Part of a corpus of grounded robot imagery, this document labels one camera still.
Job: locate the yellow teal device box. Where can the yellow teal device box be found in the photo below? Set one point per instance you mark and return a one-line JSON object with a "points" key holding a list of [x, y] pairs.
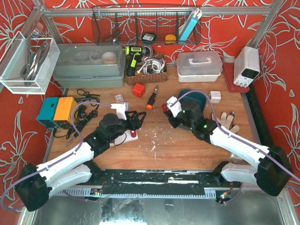
{"points": [[56, 112]]}

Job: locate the white work glove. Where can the white work glove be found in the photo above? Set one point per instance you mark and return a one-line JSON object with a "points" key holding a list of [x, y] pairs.
{"points": [[227, 122]]}

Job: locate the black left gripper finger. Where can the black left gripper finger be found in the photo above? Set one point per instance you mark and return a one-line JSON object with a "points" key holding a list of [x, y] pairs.
{"points": [[140, 122], [138, 114]]}

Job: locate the white bench power supply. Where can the white bench power supply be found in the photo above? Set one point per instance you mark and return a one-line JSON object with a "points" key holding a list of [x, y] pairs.
{"points": [[246, 67]]}

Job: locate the black tape measure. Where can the black tape measure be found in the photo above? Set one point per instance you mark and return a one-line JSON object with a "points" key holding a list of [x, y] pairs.
{"points": [[148, 38]]}

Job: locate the white translucent storage box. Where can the white translucent storage box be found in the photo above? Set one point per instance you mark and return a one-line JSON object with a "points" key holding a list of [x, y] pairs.
{"points": [[199, 66]]}

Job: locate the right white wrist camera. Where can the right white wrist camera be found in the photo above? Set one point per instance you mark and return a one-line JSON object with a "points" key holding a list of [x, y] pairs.
{"points": [[174, 105]]}

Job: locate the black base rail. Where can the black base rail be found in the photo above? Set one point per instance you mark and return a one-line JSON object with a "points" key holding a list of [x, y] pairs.
{"points": [[158, 182]]}

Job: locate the green black cordless drill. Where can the green black cordless drill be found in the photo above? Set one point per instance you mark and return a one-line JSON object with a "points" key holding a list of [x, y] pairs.
{"points": [[135, 53]]}

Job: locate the white peg base plate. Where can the white peg base plate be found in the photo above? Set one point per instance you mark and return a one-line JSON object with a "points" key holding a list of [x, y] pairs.
{"points": [[124, 138]]}

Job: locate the clear acrylic bin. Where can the clear acrylic bin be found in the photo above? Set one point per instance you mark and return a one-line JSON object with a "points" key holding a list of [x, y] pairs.
{"points": [[29, 67]]}

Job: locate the large red spring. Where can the large red spring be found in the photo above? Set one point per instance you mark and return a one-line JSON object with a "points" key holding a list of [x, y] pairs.
{"points": [[133, 134]]}

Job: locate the yellow tape measure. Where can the yellow tape measure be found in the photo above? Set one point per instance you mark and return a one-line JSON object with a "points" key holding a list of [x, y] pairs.
{"points": [[170, 39]]}

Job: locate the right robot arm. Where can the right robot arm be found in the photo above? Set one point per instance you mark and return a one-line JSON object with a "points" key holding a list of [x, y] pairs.
{"points": [[268, 167]]}

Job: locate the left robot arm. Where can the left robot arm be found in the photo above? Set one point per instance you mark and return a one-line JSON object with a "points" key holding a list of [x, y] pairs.
{"points": [[37, 184]]}

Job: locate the white cube power adapter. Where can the white cube power adapter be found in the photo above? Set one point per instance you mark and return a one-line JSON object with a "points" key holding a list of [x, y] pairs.
{"points": [[215, 96]]}

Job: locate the orange black screwdriver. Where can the orange black screwdriver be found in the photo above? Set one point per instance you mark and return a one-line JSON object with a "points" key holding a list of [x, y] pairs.
{"points": [[152, 98]]}

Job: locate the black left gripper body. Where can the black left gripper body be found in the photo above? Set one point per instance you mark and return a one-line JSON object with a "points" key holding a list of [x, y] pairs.
{"points": [[132, 120]]}

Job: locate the grey plastic storage box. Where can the grey plastic storage box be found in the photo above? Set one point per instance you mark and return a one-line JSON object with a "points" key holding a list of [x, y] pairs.
{"points": [[88, 65]]}

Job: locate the teal plastic tray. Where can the teal plastic tray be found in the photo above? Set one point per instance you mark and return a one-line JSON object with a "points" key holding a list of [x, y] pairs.
{"points": [[199, 98]]}

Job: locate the wicker basket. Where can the wicker basket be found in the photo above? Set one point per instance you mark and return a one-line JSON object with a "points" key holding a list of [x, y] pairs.
{"points": [[148, 78]]}

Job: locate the red cube block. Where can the red cube block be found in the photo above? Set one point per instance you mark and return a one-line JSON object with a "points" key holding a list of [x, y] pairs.
{"points": [[138, 90]]}

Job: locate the teal white book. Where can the teal white book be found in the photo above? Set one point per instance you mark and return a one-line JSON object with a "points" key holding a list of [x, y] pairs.
{"points": [[188, 26]]}

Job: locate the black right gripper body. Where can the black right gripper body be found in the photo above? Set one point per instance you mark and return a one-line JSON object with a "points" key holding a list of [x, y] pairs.
{"points": [[176, 120]]}

